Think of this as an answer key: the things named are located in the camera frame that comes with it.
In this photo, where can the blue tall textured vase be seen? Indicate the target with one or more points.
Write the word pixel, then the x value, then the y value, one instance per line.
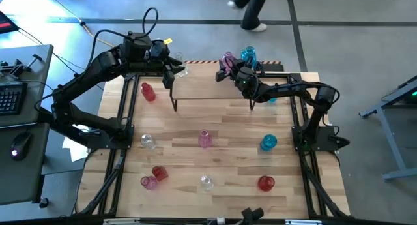
pixel 249 55

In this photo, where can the pink small glass vase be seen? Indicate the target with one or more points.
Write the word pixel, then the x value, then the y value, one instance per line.
pixel 149 183

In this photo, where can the clear embossed glass vase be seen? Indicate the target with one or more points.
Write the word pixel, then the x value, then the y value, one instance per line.
pixel 207 183

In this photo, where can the red tall ribbed vase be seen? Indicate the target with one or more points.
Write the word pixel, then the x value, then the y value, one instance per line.
pixel 148 93

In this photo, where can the red round glass vase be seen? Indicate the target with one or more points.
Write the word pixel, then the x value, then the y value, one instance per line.
pixel 266 183

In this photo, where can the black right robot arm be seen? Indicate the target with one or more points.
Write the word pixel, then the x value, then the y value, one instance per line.
pixel 293 88

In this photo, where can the blue round glass vase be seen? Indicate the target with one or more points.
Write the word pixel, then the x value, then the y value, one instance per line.
pixel 272 100

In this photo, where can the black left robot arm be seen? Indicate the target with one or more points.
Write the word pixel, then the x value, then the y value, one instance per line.
pixel 94 66

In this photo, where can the pink teardrop glass vase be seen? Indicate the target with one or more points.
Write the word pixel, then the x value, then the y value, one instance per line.
pixel 205 140

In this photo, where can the clear conical glass vase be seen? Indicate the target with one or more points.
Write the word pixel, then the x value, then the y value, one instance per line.
pixel 178 56

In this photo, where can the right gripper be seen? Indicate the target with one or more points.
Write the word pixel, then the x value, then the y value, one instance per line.
pixel 242 78

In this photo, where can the silver metal bracket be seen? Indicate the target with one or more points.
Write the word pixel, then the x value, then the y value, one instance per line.
pixel 303 222
pixel 120 221

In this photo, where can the black desk caster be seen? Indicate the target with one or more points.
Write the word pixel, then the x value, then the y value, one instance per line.
pixel 43 203

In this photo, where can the red square glass vase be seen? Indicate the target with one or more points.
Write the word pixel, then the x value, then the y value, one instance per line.
pixel 159 173

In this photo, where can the grey desk panel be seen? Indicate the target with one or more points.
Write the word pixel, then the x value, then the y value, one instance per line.
pixel 36 88
pixel 19 182

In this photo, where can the white paper sheet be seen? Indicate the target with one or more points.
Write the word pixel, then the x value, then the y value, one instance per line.
pixel 73 150

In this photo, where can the blue diamond-pattern square vase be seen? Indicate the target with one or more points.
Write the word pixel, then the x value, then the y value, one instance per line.
pixel 268 142

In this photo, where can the grey metal table base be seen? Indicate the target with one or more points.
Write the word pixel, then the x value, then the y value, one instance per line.
pixel 392 143

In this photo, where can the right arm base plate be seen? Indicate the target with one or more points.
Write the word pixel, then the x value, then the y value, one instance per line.
pixel 325 141

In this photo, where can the black computer mouse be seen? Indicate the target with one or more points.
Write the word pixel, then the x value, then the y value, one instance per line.
pixel 21 145

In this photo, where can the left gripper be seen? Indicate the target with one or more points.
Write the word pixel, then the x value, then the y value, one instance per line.
pixel 163 65

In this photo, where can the clear ribbed jar vase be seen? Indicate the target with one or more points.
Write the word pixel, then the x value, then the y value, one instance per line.
pixel 148 141

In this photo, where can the black device red display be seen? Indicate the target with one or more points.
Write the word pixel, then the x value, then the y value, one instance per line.
pixel 6 24

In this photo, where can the black desk clamp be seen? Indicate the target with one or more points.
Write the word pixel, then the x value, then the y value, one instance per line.
pixel 16 68

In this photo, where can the yellow tape tag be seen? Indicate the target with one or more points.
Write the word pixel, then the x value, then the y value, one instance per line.
pixel 168 41

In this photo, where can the person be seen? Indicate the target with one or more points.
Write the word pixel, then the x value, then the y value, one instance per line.
pixel 252 13

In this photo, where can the black keyboard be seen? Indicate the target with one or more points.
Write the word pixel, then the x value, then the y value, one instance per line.
pixel 11 99

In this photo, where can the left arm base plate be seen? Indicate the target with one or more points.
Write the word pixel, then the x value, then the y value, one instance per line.
pixel 97 141

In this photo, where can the pink round ribbed vase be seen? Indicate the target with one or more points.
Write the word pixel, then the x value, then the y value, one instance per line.
pixel 228 57

